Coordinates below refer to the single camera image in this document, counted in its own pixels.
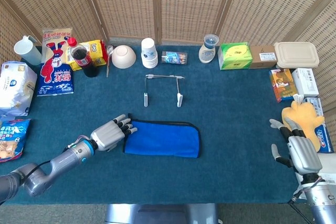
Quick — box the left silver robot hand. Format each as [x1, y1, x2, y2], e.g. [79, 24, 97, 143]
[90, 114, 138, 153]

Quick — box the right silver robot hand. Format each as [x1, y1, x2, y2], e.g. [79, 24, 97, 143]
[269, 118, 323, 175]

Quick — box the grey and blue cloth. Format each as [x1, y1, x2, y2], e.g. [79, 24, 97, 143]
[122, 113, 202, 159]

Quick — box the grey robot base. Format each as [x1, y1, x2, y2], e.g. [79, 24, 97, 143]
[104, 202, 219, 224]

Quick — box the blue toothpaste box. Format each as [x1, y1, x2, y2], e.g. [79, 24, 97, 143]
[303, 97, 334, 154]

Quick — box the yellow plush mitt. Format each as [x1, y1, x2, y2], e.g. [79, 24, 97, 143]
[281, 93, 326, 153]

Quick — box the white labelled carton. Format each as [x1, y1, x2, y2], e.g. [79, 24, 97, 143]
[291, 68, 320, 98]

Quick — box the orange blue box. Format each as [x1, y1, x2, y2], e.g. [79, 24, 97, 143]
[268, 68, 299, 103]

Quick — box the blue carpet table cover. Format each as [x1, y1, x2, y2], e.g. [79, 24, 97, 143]
[0, 45, 326, 205]

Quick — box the red white blue cartoon bag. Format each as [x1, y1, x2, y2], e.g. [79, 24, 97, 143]
[36, 27, 75, 97]

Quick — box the upturned cream bowl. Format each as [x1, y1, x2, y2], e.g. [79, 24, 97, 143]
[111, 45, 137, 69]

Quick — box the cola bottle with red label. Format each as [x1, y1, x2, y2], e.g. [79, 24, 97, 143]
[67, 37, 100, 78]

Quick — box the yellow Lipo snack pack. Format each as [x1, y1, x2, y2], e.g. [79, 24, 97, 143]
[65, 39, 109, 71]

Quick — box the metal spoon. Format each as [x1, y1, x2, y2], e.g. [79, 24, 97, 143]
[105, 44, 114, 78]

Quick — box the stack of white paper cups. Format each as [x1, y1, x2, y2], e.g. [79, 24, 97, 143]
[141, 37, 159, 69]

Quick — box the blue biscuit snack bag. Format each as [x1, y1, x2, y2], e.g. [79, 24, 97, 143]
[0, 118, 32, 164]

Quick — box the beige lidded food container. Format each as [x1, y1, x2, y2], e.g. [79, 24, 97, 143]
[274, 41, 320, 69]

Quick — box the white flour bag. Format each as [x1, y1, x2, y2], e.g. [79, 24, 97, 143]
[0, 60, 38, 120]

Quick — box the brown cardboard box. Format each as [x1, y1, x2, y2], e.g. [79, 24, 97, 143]
[248, 45, 278, 69]

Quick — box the green tissue box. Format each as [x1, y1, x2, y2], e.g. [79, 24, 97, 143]
[217, 41, 253, 71]

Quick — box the white bottle with blue cap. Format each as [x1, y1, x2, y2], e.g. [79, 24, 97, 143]
[198, 34, 220, 64]

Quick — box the woven rattan folding screen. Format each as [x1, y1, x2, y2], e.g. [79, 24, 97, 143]
[0, 0, 336, 114]

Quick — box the wire stand with white feet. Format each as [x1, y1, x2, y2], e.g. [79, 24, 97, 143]
[143, 73, 185, 108]

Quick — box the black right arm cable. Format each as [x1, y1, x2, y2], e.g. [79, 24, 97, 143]
[287, 192, 313, 224]

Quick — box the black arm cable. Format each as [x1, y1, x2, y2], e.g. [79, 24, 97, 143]
[287, 192, 313, 224]
[25, 146, 73, 183]

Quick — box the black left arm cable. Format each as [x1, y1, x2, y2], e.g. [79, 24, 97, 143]
[25, 146, 73, 183]

